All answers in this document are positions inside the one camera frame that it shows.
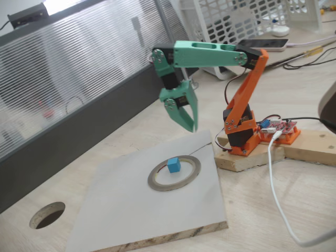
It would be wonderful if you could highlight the tan cardboard sheet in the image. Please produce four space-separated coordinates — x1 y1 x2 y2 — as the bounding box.
215 31 320 78

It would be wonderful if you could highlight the red controller circuit board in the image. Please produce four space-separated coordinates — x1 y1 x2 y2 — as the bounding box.
258 118 299 134

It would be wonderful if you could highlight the wooden base block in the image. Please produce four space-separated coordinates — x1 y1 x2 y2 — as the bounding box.
214 135 286 173

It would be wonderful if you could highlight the smartphone with pink case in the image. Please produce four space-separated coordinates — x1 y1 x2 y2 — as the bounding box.
237 38 289 53

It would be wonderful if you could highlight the frosted glass desk partition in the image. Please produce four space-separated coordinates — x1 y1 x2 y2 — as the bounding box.
0 0 200 215

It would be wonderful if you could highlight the small blue cube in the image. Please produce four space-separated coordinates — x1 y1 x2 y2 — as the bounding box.
166 156 182 174

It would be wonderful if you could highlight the grey tape ring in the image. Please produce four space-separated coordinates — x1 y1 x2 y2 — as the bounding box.
147 155 202 192

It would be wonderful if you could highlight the white earbuds case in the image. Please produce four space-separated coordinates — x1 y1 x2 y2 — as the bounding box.
271 25 291 37

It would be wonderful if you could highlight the orange circuit board mount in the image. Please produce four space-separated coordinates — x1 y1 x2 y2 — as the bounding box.
258 125 301 145

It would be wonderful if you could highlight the white perforated plastic rack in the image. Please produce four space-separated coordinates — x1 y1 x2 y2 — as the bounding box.
285 0 324 34

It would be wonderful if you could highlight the black electronic box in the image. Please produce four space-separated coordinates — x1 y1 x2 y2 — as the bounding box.
7 2 50 29

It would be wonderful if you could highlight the red brown servo cable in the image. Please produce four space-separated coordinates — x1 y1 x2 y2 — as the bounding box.
215 130 234 152
224 68 250 109

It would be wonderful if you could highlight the white perforated plastic basket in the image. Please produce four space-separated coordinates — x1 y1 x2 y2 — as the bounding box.
179 0 291 81

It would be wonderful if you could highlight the pale phone charging cable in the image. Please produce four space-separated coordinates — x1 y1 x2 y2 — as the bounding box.
287 35 336 48

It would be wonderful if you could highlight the yellow handled screwdriver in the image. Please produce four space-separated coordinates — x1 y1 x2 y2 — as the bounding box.
301 45 324 57

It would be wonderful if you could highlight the white chipboard panel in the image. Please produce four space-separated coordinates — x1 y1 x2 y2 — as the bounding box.
65 130 229 252

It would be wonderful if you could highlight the white USB cable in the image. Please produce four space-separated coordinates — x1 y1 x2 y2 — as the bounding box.
267 130 336 248

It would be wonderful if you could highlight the grey rounded object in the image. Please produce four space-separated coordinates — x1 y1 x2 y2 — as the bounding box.
317 80 336 125

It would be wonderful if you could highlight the thick black power cable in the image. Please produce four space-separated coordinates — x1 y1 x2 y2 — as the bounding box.
282 116 336 134

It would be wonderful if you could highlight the long wooden plank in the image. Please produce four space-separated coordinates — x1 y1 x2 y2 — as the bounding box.
258 130 336 168

